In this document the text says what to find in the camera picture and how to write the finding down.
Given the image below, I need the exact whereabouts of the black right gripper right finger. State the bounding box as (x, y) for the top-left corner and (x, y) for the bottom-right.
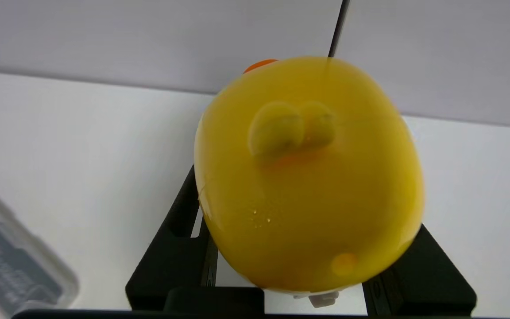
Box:
(361, 224), (477, 316)

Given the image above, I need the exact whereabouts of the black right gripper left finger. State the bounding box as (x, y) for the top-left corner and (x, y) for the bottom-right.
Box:
(125, 166), (220, 311)

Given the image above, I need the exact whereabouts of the yellow duck toy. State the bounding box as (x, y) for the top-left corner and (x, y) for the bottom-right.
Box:
(194, 56), (425, 308)

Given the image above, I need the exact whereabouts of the clear plastic case grey insert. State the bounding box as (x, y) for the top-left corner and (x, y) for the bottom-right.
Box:
(0, 179), (80, 317)

